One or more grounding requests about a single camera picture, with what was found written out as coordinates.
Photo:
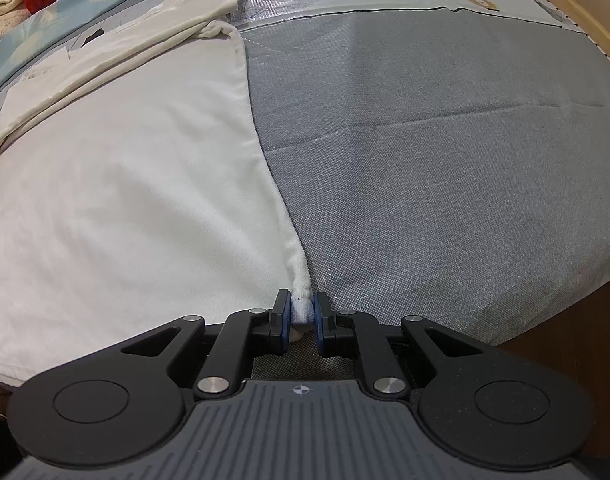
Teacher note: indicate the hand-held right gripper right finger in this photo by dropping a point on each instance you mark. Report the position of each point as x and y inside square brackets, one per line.
[319, 322]

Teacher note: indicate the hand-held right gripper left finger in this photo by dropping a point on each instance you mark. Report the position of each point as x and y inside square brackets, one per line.
[284, 317]

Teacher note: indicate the white garment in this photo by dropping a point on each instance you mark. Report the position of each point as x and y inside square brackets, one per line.
[135, 210]

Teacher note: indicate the grey woven mat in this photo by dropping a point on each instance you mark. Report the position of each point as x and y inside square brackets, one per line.
[435, 160]

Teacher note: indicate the wooden bed frame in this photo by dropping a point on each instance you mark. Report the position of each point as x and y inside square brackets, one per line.
[585, 5]

